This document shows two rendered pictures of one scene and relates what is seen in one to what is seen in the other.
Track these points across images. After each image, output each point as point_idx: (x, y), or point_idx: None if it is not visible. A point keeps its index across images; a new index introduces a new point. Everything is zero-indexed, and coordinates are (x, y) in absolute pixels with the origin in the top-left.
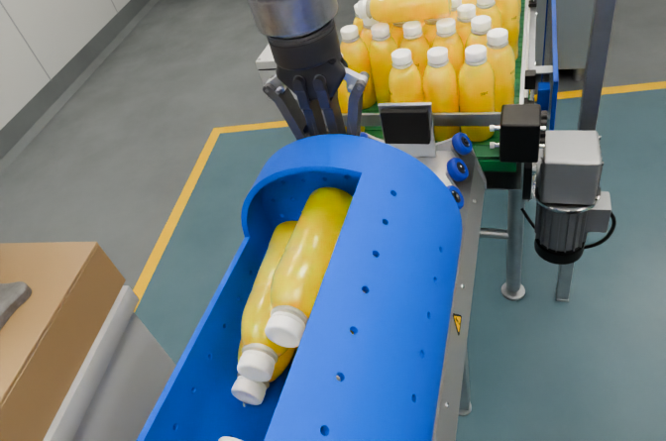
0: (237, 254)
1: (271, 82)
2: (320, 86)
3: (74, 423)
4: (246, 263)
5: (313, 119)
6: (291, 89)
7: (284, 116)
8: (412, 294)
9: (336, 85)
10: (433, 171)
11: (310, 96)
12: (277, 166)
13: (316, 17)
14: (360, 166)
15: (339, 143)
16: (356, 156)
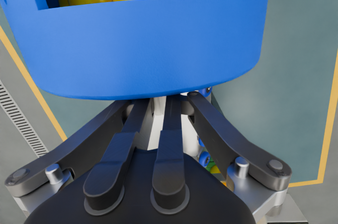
0: None
1: (269, 191)
2: (98, 172)
3: None
4: None
5: (165, 119)
6: (200, 169)
7: (223, 120)
8: None
9: (75, 179)
10: (152, 141)
11: (155, 154)
12: (208, 15)
13: None
14: (47, 23)
15: (104, 74)
16: (65, 49)
